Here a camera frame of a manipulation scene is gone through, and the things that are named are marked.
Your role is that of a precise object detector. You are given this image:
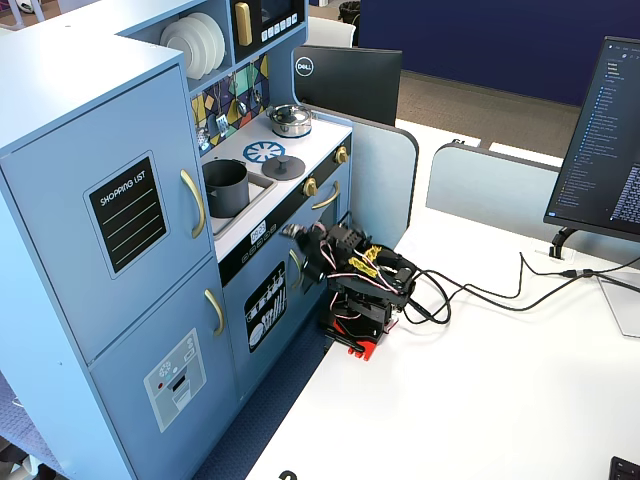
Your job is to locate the white toy plate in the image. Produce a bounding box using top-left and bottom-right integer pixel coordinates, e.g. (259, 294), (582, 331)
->
(187, 12), (227, 69)
(177, 16), (219, 76)
(159, 21), (209, 81)

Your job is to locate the metal toy skimmer spoon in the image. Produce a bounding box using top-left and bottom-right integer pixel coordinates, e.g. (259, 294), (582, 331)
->
(194, 92), (212, 152)

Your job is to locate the gold oven door handle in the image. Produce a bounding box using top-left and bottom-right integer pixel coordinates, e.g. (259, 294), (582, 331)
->
(311, 180), (341, 211)

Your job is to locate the gold block microwave handle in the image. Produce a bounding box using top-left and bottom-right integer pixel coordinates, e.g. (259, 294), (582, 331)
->
(234, 2), (253, 47)

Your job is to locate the gold dishwasher door handle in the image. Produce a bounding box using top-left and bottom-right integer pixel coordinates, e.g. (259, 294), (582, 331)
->
(289, 248), (304, 290)

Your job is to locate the blue freezer door with dispenser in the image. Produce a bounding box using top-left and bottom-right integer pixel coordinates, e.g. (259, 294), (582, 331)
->
(88, 258), (240, 480)

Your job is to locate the black shopping list board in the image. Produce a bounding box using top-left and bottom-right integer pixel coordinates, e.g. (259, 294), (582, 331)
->
(82, 149), (171, 280)

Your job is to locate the monitor with lit screen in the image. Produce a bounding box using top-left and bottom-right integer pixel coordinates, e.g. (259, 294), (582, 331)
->
(543, 35), (640, 244)

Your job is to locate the long gold fridge handle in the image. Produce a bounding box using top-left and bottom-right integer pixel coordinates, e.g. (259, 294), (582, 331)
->
(179, 168), (207, 240)

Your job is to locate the white chair back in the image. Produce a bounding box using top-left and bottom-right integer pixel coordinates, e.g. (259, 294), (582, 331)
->
(304, 16), (358, 49)

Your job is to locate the metal toy slotted spatula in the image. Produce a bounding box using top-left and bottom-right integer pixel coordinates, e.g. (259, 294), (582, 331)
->
(213, 82), (231, 138)

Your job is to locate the blue oven door with window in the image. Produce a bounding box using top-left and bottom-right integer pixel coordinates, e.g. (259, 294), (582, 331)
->
(287, 159), (353, 301)

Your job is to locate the gray toy sink basin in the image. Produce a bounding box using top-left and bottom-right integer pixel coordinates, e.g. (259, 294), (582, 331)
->
(202, 169), (279, 236)

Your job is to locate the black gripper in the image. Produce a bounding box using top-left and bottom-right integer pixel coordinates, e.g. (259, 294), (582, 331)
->
(298, 224), (337, 297)

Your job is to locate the blue dishwasher door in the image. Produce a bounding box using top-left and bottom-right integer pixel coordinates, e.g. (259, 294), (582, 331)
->
(221, 227), (331, 401)

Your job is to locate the black monitor mount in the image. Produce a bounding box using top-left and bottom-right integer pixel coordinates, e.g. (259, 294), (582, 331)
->
(548, 227), (580, 260)

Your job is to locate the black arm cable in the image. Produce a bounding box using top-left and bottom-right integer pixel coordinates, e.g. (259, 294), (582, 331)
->
(402, 269), (452, 326)

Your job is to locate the metal toy ladle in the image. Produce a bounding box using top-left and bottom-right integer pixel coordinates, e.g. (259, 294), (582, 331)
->
(230, 72), (250, 118)

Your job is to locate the stainless steel pot with lid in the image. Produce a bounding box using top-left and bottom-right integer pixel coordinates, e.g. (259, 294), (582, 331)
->
(265, 103), (313, 139)

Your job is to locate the black keyboard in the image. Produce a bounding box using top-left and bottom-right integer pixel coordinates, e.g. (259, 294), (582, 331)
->
(608, 455), (640, 480)

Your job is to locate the dark blue office partition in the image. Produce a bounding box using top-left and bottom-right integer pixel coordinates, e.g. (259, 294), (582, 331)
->
(358, 0), (640, 107)

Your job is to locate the long black desk cable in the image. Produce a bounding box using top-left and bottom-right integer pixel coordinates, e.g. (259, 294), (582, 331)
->
(419, 251), (640, 314)

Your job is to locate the light blue desk divider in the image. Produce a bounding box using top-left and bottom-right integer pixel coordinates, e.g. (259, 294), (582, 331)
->
(312, 107), (420, 249)
(425, 142), (564, 234)

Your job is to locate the blue fridge door with board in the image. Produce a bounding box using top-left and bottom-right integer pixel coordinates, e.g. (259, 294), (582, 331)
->
(0, 64), (217, 365)

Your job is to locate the black Dell monitor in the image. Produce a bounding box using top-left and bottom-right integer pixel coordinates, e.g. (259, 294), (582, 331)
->
(292, 44), (404, 127)

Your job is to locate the short gold freezer handle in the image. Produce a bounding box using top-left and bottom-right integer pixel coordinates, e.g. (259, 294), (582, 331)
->
(203, 288), (226, 337)

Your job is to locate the gray toy cooking pot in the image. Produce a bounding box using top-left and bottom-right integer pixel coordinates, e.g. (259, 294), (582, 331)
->
(202, 158), (250, 219)

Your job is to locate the silver monitor stand base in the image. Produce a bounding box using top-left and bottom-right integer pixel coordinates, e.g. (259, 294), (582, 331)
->
(596, 276), (640, 340)

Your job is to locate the black microwave door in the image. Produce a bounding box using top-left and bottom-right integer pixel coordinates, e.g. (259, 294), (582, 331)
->
(230, 0), (307, 64)

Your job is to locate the black and red robot base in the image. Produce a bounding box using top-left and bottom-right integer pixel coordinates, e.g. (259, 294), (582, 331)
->
(322, 294), (401, 362)

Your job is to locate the small metal toy spoon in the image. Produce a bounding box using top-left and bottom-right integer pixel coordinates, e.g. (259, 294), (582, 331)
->
(249, 62), (265, 107)

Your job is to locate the blue wooden toy kitchen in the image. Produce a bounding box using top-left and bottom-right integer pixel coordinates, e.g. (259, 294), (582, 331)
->
(0, 0), (354, 480)

